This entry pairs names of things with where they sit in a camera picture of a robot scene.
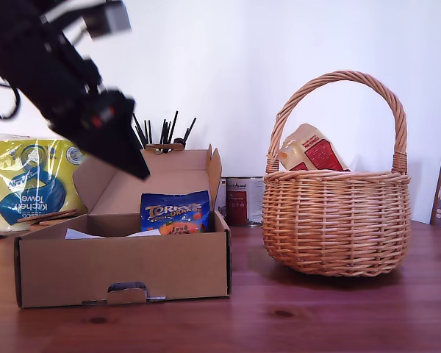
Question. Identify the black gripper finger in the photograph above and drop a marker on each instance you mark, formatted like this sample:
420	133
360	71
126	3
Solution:
106	147
126	136

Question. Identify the blue Terry's orange egg bag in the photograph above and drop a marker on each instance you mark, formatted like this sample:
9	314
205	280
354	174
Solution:
172	213

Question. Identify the red chocolate bunnies bag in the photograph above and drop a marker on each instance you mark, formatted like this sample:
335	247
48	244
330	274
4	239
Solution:
316	154

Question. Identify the open brown cardboard box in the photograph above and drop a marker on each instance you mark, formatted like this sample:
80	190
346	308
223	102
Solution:
114	272

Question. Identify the bunch of black sticks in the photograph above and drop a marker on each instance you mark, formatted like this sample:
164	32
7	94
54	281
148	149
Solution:
165	130

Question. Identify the wooden stick holder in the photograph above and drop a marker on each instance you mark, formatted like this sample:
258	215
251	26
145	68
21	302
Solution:
165	148

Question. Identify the brown cork coaster stack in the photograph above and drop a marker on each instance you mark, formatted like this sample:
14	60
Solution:
46	217

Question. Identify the yellow blue kitchen towel pack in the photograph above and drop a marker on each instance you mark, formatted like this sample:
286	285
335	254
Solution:
22	191

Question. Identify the white label tin can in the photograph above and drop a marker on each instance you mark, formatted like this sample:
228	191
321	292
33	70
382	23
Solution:
223	198

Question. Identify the red label tin can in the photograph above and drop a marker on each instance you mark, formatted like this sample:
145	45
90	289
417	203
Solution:
244	202

